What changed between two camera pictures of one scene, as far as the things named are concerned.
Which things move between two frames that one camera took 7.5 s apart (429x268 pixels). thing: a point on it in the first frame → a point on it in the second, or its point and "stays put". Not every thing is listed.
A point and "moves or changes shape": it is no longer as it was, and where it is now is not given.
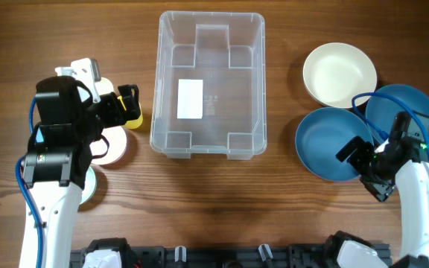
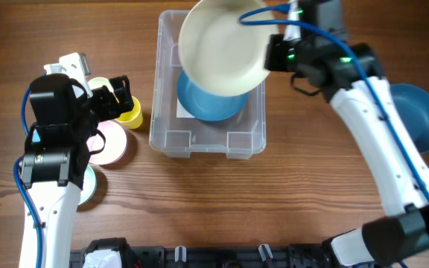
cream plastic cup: [104, 86] stays put
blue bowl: [322, 135] → [205, 107]
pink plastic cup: [117, 138] stays put
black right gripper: [381, 190] → [275, 61]
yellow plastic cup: [135, 123] stays put
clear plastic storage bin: [209, 92] stays put
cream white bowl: [334, 74] moves or changes shape
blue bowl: [381, 112] stays put
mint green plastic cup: [90, 186] stays put
